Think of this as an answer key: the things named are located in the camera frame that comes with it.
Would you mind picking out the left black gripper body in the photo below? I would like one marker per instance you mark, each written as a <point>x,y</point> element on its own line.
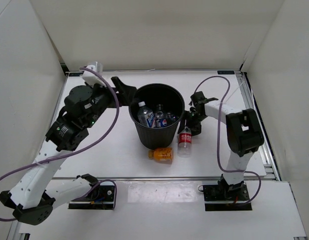
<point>103,99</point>

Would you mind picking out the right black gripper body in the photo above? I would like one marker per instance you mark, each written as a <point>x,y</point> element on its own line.
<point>193,122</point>

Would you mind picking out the clear plastic bottle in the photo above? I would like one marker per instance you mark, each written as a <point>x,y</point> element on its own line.
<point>171,117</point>

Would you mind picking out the clear bottle blue label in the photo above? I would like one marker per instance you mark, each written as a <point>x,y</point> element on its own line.
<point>160,117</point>

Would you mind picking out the clear bottle white label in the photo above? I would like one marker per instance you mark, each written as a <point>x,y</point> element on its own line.
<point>145,115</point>

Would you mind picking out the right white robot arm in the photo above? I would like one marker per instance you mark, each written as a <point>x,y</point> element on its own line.
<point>244,137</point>

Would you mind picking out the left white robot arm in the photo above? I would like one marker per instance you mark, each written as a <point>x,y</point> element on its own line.
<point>30,199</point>

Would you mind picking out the black plastic waste bin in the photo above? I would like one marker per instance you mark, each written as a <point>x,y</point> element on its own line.
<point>172,101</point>

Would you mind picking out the clear bottle red label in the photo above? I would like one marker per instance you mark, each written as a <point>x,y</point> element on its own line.
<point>185,143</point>

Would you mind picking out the orange juice bottle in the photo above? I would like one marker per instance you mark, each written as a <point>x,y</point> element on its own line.
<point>162,155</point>

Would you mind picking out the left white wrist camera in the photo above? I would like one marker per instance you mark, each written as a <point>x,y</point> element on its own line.
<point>89,74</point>

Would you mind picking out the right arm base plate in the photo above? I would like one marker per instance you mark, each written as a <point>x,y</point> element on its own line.
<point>218,200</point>

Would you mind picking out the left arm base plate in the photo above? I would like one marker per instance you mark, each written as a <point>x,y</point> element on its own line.
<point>102,197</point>

